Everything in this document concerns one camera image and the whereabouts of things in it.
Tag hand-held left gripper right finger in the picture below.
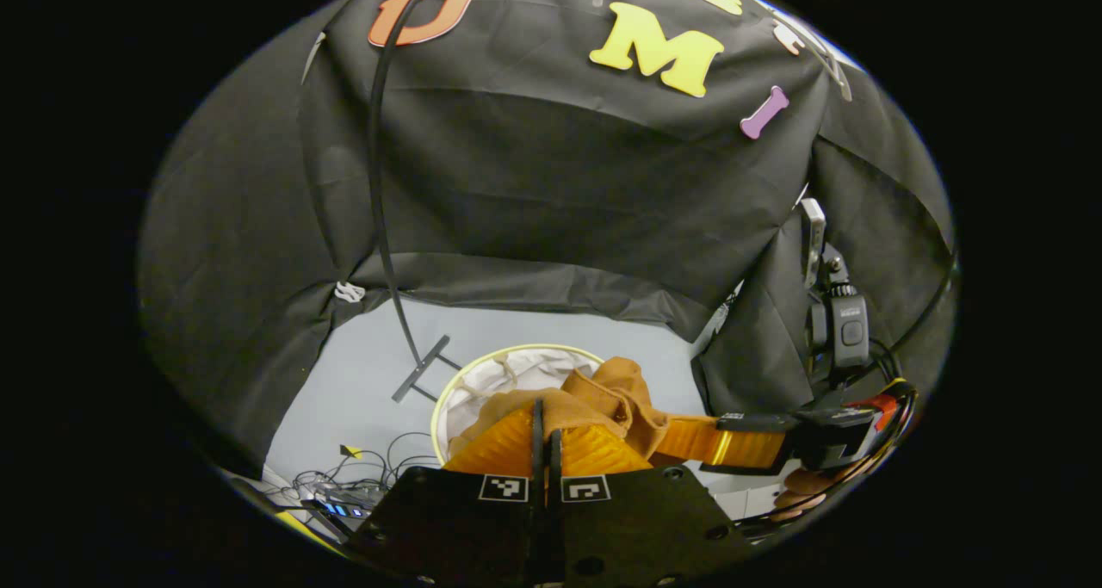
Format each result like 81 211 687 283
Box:
549 427 756 585

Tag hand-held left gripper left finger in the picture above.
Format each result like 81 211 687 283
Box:
349 399 546 585

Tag brown shirt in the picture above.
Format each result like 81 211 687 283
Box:
448 357 720 477

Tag white laundry hamper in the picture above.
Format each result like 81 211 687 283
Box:
430 344 608 468

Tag black metal clothes rack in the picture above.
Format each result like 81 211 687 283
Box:
368 0 470 404

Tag power strip with lights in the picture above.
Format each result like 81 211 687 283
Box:
301 483 380 522

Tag black backdrop cloth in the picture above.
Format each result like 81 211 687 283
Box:
138 0 958 477

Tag black floor cables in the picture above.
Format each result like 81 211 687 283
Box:
284 431 444 507

